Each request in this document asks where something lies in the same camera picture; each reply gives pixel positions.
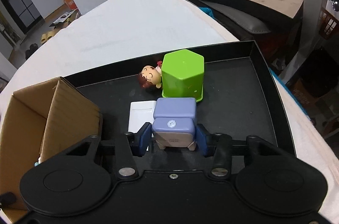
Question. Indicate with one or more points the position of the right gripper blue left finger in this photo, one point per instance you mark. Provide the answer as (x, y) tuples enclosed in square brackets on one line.
[(129, 145)]

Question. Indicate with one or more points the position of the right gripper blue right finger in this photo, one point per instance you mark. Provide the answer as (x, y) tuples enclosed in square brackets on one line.
[(217, 146)]

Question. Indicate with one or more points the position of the white charger plug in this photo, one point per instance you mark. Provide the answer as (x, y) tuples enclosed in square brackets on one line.
[(140, 113)]

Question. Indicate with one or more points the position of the purple cube bunny toy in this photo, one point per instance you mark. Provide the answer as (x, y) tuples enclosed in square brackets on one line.
[(174, 123)]

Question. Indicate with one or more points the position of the brown haired doll figurine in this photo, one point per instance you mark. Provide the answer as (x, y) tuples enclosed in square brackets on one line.
[(151, 77)]

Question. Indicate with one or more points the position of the green hexagonal container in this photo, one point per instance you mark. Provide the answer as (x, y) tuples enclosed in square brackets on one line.
[(183, 75)]

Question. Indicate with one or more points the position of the brown cardboard box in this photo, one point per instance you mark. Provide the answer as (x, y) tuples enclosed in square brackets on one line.
[(40, 121)]

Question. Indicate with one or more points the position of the black shallow tray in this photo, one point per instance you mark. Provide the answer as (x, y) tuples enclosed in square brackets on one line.
[(240, 96)]

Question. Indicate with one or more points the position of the white bed sheet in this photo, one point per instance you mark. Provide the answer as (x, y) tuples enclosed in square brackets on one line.
[(119, 30)]

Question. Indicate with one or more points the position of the yellow slippers pair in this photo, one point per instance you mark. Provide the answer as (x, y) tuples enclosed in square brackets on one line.
[(46, 36)]

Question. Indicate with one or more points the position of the black slippers pair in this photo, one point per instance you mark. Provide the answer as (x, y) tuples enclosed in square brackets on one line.
[(31, 50)]

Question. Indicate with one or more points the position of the open cardboard box on floor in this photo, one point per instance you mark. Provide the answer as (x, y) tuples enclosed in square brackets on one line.
[(65, 19)]

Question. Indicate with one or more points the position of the orange carton box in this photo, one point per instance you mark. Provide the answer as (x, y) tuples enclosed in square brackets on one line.
[(71, 4)]

